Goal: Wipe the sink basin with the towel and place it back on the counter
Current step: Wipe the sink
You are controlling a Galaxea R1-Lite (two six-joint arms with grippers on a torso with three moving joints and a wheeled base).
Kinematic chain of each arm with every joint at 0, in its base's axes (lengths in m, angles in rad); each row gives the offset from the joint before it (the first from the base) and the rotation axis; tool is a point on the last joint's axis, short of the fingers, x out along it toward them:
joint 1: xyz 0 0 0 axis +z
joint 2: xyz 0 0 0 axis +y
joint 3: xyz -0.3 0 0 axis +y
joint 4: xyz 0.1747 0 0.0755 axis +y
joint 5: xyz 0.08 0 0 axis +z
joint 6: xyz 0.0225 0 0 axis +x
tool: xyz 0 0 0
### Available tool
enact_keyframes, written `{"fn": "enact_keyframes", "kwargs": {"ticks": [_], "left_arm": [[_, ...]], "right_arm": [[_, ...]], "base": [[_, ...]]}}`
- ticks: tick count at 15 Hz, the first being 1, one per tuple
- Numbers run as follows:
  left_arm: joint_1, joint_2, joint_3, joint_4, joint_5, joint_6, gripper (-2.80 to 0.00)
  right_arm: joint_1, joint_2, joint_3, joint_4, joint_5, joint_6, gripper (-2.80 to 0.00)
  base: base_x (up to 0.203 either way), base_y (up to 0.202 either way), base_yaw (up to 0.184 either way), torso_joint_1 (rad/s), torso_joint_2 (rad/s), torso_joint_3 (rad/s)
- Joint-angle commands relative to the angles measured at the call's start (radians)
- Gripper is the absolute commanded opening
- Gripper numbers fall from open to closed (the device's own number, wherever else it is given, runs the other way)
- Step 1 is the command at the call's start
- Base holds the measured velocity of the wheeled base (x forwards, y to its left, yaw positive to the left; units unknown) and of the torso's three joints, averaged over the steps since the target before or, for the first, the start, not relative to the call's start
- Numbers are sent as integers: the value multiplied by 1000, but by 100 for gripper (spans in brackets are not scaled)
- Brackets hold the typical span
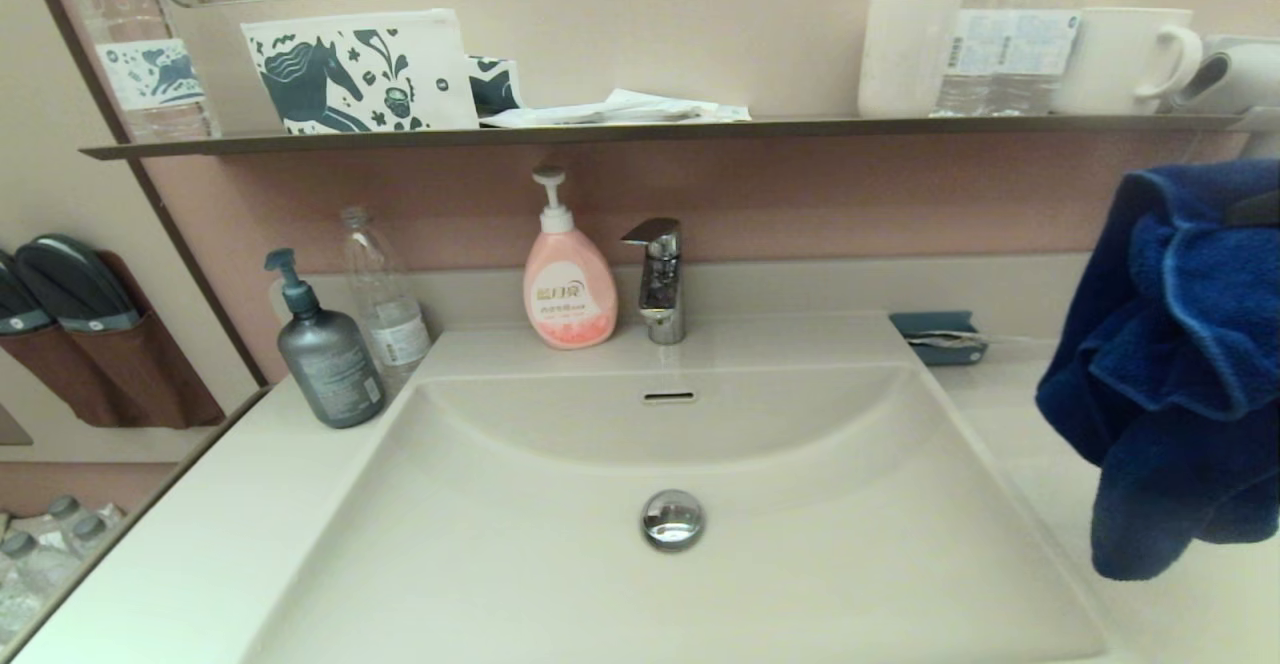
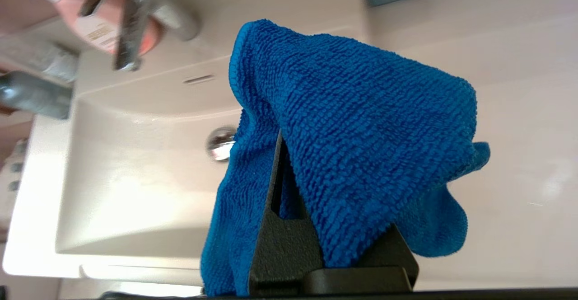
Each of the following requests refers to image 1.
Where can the chrome faucet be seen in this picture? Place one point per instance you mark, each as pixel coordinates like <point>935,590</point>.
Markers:
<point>662,294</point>

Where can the blue microfiber towel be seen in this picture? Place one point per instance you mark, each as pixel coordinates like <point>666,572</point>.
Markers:
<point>1170,364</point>

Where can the white ceramic sink basin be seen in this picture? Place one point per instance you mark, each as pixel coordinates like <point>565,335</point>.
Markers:
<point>800,564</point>

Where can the pink soap pump bottle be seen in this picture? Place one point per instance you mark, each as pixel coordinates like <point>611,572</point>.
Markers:
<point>570,294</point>

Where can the white toiletry packets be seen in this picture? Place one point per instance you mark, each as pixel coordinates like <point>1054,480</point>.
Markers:
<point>640,109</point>

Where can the chrome drain stopper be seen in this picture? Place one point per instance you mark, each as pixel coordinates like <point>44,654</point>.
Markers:
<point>672,520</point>

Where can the clear empty plastic bottle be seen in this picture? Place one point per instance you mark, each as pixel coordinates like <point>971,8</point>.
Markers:
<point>385,314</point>

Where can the small patterned pouch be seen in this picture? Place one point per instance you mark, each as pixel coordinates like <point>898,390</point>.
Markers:
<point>495,84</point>

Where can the blue soap tray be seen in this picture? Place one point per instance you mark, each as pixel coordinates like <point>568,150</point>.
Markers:
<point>935,324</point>

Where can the thin white packet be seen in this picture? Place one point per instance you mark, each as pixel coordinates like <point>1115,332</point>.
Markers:
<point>945,340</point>

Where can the grey pump dispenser bottle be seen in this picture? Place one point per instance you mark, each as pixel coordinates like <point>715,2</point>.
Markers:
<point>328,369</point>

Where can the horse print pouch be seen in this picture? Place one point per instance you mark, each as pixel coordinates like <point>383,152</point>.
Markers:
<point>340,74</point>

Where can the white label water bottle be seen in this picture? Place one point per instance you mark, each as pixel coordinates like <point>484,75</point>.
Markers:
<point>1045,54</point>
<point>975,54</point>

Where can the brown slipper holder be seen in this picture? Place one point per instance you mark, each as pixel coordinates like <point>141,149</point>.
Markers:
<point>130,374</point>

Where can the white ceramic mug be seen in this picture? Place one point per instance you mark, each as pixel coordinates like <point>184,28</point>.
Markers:
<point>1110,59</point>

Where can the horse label water bottle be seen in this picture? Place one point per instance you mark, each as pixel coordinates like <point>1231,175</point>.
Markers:
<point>150,74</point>

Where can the grey slipper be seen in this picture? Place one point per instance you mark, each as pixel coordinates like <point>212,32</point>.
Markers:
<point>75,284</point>
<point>18,304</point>

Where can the grey capped water bottle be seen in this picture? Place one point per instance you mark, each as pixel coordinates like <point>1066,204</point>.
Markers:
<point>90,529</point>
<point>65,509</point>
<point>30,574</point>

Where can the white hair dryer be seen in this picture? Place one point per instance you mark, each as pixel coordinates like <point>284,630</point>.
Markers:
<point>1240,74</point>

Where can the grey wall shelf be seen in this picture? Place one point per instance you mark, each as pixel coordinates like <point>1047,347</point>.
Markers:
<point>600,132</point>

